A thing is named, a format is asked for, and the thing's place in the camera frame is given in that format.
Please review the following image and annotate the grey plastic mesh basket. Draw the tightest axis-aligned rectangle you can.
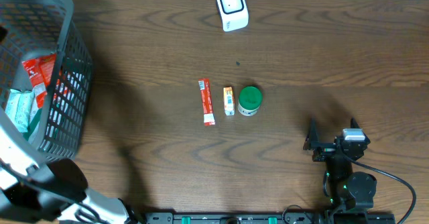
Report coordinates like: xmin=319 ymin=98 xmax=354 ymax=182
xmin=1 ymin=0 xmax=93 ymax=161

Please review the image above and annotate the red snack packet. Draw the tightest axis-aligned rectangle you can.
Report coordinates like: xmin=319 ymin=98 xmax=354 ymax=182
xmin=22 ymin=53 xmax=74 ymax=109

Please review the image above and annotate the white barcode scanner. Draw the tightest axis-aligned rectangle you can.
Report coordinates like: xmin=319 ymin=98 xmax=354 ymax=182
xmin=217 ymin=0 xmax=249 ymax=32

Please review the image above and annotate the red stick sachet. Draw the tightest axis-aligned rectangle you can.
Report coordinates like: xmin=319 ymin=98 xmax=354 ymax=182
xmin=198 ymin=78 xmax=215 ymax=126

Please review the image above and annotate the orange snack packet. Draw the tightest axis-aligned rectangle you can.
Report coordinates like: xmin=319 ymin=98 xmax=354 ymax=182
xmin=223 ymin=87 xmax=235 ymax=116

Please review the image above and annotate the green white flat packet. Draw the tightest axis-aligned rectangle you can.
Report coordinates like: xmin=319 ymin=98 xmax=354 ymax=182
xmin=23 ymin=109 xmax=42 ymax=144

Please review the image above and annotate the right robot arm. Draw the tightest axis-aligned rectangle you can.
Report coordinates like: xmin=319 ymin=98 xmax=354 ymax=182
xmin=303 ymin=119 xmax=377 ymax=224

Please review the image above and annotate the green lid seasoning jar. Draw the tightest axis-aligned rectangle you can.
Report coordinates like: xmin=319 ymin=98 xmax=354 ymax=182
xmin=238 ymin=86 xmax=263 ymax=116

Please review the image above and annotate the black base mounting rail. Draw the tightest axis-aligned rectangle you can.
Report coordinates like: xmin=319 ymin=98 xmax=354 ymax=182
xmin=145 ymin=209 xmax=395 ymax=224

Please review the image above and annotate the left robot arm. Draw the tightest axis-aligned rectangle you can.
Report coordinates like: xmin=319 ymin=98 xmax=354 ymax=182
xmin=1 ymin=112 xmax=147 ymax=223

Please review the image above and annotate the teal white snack packet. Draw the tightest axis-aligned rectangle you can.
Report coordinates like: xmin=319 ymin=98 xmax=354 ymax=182
xmin=5 ymin=89 xmax=34 ymax=133

